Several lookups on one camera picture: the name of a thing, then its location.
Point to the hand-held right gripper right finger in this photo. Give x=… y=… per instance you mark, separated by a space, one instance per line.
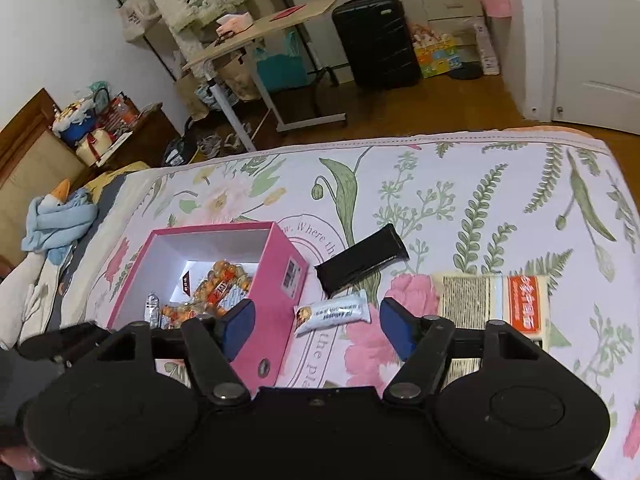
x=397 y=332

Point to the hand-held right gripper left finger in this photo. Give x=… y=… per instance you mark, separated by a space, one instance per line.
x=239 y=327

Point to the pink cardboard box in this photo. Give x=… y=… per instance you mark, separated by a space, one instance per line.
x=280 y=310

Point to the orange snack bag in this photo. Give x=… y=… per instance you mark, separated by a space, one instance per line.
x=220 y=285

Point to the white snack bar packet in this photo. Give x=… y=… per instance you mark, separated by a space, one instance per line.
x=335 y=312

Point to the person's left hand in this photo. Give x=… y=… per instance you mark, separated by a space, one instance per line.
x=15 y=456

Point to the black snack packet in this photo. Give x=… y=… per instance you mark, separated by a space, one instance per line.
x=360 y=260

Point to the small silver snack packet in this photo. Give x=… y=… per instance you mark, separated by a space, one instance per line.
x=152 y=308

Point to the pale noodle packet orange label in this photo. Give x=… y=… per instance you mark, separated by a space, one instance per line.
x=480 y=300

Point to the light blue plush towel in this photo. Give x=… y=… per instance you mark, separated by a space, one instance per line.
x=57 y=217

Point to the pair of shoes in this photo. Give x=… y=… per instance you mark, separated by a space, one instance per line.
x=222 y=144

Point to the black bag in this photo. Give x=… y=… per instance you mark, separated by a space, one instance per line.
x=176 y=152

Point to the grey and white quilt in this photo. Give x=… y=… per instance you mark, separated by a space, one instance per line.
x=105 y=195

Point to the wooden nightstand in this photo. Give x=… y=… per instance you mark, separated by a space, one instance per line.
x=142 y=132

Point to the wooden headboard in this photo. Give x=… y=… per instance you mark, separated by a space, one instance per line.
x=25 y=160

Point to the white box with red ribbon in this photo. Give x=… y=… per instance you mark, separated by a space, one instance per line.
x=95 y=144

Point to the brown paper bag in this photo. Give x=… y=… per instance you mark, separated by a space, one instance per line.
x=192 y=97
x=237 y=76

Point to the red snack package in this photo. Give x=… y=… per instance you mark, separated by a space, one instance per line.
x=120 y=112

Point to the blue basket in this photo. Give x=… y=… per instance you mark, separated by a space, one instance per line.
x=75 y=125

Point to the teal bag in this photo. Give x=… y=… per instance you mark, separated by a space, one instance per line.
x=281 y=67

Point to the black round base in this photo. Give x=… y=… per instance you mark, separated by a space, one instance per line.
x=465 y=71

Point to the colourful toy box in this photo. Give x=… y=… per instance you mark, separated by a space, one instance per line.
x=440 y=55

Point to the wooden overbed table white legs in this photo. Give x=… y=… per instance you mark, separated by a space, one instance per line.
x=260 y=40

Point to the black suitcase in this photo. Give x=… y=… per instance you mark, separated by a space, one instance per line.
x=375 y=42

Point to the tall white box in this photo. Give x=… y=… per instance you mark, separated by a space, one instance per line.
x=485 y=45

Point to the pink tissue box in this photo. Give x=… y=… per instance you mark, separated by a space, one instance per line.
x=235 y=21

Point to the beige tote bag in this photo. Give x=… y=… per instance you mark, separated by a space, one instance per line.
x=134 y=16

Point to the white door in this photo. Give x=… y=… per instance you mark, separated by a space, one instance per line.
x=590 y=40

